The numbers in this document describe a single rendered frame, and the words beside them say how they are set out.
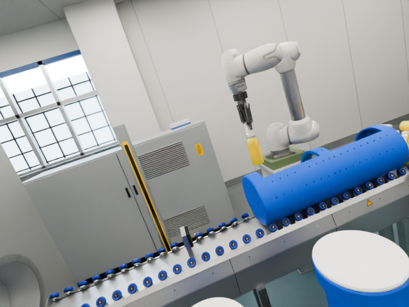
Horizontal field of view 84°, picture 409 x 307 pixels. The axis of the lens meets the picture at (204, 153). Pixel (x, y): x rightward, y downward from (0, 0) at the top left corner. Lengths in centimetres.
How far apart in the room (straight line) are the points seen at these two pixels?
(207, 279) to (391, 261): 75
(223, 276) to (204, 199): 169
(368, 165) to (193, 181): 187
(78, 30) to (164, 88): 136
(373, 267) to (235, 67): 94
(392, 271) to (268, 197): 52
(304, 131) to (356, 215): 68
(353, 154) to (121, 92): 307
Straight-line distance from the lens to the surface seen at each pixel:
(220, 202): 293
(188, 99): 391
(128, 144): 142
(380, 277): 93
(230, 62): 119
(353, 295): 91
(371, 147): 150
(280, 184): 120
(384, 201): 163
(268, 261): 133
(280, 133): 189
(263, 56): 114
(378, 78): 563
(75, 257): 332
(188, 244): 124
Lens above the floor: 169
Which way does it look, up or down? 13 degrees down
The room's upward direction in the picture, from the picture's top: 18 degrees counter-clockwise
